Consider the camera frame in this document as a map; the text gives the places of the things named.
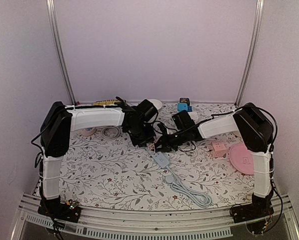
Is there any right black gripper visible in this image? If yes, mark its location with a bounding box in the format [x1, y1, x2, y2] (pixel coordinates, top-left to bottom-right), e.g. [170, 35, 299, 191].
[154, 129, 189, 153]

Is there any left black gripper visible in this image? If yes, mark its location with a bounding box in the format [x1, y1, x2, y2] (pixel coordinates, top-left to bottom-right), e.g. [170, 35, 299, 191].
[128, 122, 157, 148]

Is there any grey-blue power strip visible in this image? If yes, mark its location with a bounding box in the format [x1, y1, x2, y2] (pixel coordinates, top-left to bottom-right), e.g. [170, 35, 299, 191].
[150, 152, 170, 169]

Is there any white travel adapter plug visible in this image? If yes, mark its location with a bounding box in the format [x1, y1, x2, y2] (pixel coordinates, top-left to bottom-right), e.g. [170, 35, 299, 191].
[188, 111, 199, 123]

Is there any light blue adapter plug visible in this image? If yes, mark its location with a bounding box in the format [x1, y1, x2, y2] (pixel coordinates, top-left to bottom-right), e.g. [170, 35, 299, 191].
[177, 102, 189, 112]

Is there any pink cube socket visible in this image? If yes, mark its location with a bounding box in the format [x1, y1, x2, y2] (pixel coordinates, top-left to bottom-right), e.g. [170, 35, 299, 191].
[210, 141, 227, 158]

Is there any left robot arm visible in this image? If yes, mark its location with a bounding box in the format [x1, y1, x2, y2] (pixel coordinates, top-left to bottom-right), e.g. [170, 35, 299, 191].
[31, 97, 159, 222]

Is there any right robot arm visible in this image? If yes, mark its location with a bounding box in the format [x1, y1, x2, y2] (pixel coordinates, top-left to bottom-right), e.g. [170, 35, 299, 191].
[154, 102, 278, 219]

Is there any dark blue cube socket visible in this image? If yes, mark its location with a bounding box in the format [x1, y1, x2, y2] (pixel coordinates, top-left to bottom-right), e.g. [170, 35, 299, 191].
[187, 106, 193, 112]

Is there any dark patterned cube socket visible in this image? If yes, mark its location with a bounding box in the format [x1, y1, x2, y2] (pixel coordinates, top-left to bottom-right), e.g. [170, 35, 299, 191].
[179, 97, 191, 106]

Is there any white bowl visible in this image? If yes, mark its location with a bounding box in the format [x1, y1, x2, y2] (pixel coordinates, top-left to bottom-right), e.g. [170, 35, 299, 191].
[149, 99, 163, 112]

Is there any yellow woven mat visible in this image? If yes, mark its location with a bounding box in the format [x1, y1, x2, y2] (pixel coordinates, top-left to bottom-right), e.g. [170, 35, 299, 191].
[92, 99, 120, 106]

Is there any pink plate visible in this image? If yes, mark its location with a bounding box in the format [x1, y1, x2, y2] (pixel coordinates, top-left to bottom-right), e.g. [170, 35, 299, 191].
[229, 143, 254, 175]

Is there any white strip cable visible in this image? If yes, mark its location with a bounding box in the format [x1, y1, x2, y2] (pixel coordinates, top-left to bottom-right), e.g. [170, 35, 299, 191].
[179, 139, 199, 159]

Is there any white coiled cable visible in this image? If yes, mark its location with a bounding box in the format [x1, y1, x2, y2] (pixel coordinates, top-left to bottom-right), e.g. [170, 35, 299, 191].
[101, 126, 122, 139]

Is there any grey-blue coiled power cable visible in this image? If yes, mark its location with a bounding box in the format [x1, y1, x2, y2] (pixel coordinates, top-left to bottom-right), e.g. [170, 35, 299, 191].
[164, 166, 213, 208]

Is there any front aluminium rail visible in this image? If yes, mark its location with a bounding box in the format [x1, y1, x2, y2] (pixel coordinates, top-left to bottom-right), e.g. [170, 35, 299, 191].
[11, 194, 299, 240]

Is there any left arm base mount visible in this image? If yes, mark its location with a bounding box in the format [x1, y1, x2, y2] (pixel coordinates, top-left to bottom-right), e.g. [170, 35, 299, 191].
[37, 198, 82, 223]

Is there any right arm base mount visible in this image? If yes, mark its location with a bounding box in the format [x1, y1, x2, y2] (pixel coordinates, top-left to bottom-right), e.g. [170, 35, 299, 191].
[229, 199, 274, 235]

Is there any left aluminium frame post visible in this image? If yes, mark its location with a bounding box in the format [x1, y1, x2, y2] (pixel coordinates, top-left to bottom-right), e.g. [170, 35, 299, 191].
[46, 0, 77, 105]

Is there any aluminium frame post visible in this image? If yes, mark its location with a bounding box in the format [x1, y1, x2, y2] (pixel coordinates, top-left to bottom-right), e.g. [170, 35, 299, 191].
[46, 0, 77, 105]
[234, 0, 265, 107]

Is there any right aluminium frame post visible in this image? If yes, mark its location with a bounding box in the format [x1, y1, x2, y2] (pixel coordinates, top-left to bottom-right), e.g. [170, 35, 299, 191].
[234, 0, 265, 107]

